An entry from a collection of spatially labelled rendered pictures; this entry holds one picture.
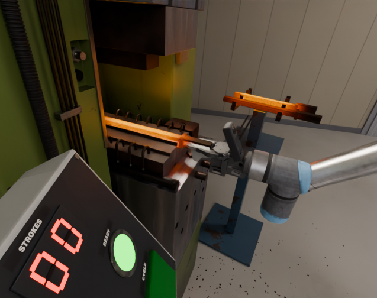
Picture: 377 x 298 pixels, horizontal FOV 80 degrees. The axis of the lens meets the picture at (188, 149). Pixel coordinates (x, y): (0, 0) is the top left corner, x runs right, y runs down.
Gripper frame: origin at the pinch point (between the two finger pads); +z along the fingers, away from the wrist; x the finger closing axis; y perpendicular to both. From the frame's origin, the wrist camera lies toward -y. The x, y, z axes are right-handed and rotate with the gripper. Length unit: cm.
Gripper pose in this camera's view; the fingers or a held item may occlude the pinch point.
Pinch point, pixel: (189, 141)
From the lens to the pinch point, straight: 72.6
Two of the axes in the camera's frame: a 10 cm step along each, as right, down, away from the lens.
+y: -0.7, 8.5, 5.2
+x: 3.7, -4.6, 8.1
